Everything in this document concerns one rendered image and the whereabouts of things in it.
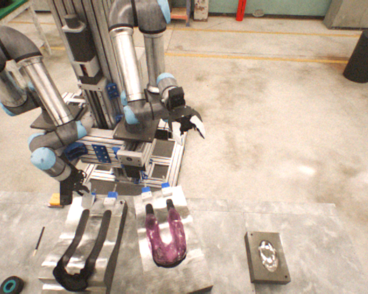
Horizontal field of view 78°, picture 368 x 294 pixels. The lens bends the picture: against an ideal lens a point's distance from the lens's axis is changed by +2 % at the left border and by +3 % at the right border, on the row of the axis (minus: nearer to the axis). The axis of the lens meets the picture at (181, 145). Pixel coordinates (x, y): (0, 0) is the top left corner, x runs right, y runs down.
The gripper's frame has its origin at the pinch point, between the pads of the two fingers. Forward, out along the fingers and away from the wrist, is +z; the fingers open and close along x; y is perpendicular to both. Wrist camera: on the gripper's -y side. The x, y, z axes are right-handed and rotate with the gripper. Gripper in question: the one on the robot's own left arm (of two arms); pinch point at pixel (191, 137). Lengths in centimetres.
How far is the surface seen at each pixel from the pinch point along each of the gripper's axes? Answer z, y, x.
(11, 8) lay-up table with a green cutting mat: -343, 38, 143
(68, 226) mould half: -13, 49, 62
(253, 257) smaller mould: 24, 61, -14
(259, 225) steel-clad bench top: 10, 70, -26
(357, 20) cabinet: -326, 186, -435
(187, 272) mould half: 22, 53, 15
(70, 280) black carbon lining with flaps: 11, 50, 61
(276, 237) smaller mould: 19, 63, -28
